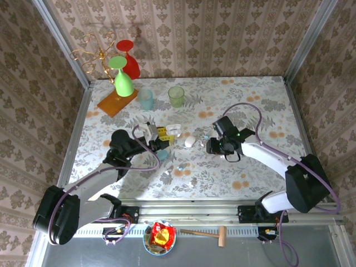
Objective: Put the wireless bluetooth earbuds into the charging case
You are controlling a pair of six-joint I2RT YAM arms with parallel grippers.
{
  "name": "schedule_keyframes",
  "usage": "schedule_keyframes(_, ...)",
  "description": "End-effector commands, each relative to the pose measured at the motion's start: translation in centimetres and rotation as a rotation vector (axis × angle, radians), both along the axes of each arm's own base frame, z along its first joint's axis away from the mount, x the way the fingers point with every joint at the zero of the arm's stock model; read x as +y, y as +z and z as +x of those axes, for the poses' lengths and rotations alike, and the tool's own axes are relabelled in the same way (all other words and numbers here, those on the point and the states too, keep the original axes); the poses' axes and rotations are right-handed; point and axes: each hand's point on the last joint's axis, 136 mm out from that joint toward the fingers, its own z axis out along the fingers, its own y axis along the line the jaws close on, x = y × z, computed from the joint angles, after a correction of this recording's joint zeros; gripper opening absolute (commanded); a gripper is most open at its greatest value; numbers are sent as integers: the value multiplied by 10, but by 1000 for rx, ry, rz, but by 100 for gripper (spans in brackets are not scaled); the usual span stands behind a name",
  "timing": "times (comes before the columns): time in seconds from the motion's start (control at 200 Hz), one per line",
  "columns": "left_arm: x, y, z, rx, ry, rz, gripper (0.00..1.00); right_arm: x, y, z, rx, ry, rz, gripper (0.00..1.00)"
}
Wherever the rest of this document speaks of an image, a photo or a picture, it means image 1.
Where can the aluminium table side rail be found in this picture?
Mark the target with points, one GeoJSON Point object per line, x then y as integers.
{"type": "Point", "coordinates": [79, 116]}
{"type": "Point", "coordinates": [298, 116]}

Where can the aluminium mounting rail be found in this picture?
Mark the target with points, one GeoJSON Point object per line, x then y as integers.
{"type": "Point", "coordinates": [189, 211]}

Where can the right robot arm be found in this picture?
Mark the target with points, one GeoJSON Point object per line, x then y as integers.
{"type": "Point", "coordinates": [264, 158]}

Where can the red wine glass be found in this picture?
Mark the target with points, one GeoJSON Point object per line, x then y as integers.
{"type": "Point", "coordinates": [132, 68]}

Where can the orange wooden rack base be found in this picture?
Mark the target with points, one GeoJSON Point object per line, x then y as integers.
{"type": "Point", "coordinates": [111, 105]}

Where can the black power connector block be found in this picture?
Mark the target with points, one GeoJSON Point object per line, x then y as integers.
{"type": "Point", "coordinates": [262, 232]}
{"type": "Point", "coordinates": [109, 231]}

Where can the patterned ceramic bowl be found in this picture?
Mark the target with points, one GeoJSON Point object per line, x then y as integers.
{"type": "Point", "coordinates": [158, 252]}

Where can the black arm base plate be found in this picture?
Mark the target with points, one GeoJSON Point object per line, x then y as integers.
{"type": "Point", "coordinates": [244, 214]}
{"type": "Point", "coordinates": [133, 214]}

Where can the aluminium frame post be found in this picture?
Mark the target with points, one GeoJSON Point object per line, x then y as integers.
{"type": "Point", "coordinates": [310, 41]}
{"type": "Point", "coordinates": [63, 46]}

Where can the blue plastic tumbler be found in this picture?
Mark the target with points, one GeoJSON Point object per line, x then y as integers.
{"type": "Point", "coordinates": [146, 103]}

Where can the red yellow snack packet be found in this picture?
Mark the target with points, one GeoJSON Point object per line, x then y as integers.
{"type": "Point", "coordinates": [161, 236]}

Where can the wooden mallet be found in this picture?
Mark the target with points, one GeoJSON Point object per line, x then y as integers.
{"type": "Point", "coordinates": [222, 236]}

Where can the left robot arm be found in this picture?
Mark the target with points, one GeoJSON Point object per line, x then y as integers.
{"type": "Point", "coordinates": [91, 180]}

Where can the green plastic tumbler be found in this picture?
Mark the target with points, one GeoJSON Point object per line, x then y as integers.
{"type": "Point", "coordinates": [176, 100]}

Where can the green wine glass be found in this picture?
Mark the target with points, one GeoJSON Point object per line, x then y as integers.
{"type": "Point", "coordinates": [123, 84]}

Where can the grey metal panel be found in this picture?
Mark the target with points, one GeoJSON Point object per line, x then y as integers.
{"type": "Point", "coordinates": [83, 253]}

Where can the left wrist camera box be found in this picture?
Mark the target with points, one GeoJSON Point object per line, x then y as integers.
{"type": "Point", "coordinates": [153, 133]}

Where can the floral patterned tablecloth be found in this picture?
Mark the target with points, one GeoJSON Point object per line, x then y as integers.
{"type": "Point", "coordinates": [222, 180]}

